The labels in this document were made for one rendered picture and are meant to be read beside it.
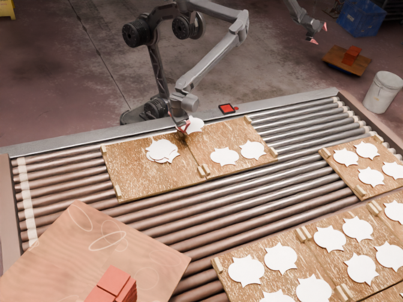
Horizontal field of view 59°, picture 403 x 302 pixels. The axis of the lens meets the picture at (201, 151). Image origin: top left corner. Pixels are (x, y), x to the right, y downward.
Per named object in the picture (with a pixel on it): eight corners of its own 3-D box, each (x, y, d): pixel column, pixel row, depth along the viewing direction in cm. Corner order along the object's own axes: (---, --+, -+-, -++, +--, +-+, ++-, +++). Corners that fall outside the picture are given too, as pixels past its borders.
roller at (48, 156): (12, 164, 166) (10, 157, 163) (333, 100, 240) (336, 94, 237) (14, 172, 163) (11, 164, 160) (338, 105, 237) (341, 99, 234)
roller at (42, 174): (15, 180, 160) (12, 172, 157) (343, 109, 234) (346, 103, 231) (16, 188, 157) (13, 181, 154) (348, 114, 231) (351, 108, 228)
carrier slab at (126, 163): (99, 148, 175) (99, 145, 173) (178, 133, 190) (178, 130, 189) (119, 204, 153) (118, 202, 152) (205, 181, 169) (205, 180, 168)
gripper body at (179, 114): (180, 106, 171) (179, 94, 166) (189, 120, 165) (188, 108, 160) (168, 111, 170) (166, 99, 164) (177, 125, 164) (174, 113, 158)
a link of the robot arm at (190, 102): (184, 88, 167) (180, 77, 160) (206, 95, 164) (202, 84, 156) (173, 109, 164) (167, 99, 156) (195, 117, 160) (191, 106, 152)
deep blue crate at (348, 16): (334, 22, 551) (344, -2, 525) (355, 21, 565) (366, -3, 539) (355, 38, 520) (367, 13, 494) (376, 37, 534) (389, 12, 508)
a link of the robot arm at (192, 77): (238, 34, 175) (236, 17, 166) (247, 39, 173) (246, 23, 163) (177, 94, 168) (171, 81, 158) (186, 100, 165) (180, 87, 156)
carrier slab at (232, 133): (178, 132, 190) (179, 130, 189) (244, 118, 206) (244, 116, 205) (207, 180, 169) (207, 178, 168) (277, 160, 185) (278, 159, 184)
